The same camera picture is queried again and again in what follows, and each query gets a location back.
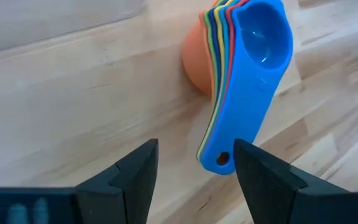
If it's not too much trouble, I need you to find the yellow measuring cup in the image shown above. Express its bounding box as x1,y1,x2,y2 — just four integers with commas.
197,0,237,162

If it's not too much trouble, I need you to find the small bright blue measuring cup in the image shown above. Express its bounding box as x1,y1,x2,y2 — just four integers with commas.
199,0,294,175

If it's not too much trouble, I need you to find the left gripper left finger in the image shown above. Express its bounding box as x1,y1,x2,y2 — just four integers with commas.
0,138,160,224

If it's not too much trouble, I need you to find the green measuring cup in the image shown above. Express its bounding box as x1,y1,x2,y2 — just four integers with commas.
196,0,229,162

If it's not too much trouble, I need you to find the teal measuring cup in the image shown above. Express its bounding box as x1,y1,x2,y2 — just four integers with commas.
198,0,244,163

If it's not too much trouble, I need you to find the pink measuring cup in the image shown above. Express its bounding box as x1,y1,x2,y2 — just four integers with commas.
199,0,251,164

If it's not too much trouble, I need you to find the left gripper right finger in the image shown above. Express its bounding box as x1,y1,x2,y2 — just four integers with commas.
233,138,358,224

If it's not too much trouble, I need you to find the dark blue measuring cup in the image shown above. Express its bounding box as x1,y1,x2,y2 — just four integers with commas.
197,0,233,162

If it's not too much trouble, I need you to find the large orange measuring cup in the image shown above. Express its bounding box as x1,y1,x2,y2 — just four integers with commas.
181,0,219,97

